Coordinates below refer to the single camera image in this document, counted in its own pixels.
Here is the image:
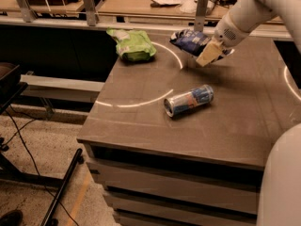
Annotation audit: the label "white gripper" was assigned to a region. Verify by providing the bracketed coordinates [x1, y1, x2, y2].
[197, 11, 250, 67]

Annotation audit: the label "blue chip bag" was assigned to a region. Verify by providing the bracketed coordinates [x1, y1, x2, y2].
[169, 28, 235, 61]

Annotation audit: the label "green chip bag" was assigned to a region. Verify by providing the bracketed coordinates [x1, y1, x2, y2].
[106, 28, 156, 62]

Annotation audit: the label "white papers on desk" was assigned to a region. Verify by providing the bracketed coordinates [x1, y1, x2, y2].
[151, 0, 197, 13]

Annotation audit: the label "blue silver energy drink can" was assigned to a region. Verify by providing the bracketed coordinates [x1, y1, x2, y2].
[164, 85, 214, 118]

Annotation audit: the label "grey drawer cabinet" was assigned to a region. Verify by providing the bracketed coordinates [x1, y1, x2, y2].
[78, 35, 300, 226]

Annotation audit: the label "dark chair seat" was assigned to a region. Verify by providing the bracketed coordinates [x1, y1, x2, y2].
[0, 62, 28, 114]

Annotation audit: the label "black stand base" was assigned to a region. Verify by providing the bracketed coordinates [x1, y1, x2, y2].
[0, 148, 84, 226]

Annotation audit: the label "black shoe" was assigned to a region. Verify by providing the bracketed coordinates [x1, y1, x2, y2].
[0, 210, 23, 226]

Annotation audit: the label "right metal post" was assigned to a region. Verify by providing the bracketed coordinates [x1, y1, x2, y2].
[194, 0, 208, 32]

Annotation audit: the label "metal post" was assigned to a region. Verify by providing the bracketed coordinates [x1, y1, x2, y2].
[194, 0, 208, 32]
[83, 0, 98, 26]
[16, 0, 37, 23]

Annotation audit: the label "middle metal post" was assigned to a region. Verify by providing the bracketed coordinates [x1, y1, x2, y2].
[83, 0, 98, 26]

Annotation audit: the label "left metal post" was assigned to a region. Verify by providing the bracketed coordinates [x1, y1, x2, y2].
[16, 0, 37, 23]

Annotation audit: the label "black floor cable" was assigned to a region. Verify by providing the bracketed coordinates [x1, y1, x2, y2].
[0, 105, 79, 226]

